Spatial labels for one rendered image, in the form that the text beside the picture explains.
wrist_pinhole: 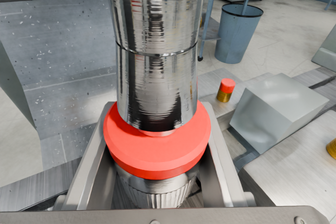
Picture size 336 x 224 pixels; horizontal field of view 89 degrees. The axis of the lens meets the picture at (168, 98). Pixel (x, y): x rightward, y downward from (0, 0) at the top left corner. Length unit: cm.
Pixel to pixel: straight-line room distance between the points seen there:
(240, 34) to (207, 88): 203
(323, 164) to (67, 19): 45
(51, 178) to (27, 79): 21
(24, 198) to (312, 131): 35
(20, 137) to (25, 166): 30
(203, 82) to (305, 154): 17
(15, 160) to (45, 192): 143
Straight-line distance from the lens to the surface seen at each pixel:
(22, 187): 33
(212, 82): 31
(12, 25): 44
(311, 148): 22
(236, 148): 23
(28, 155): 170
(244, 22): 225
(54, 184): 31
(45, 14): 43
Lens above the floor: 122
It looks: 43 degrees down
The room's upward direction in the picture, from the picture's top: 2 degrees clockwise
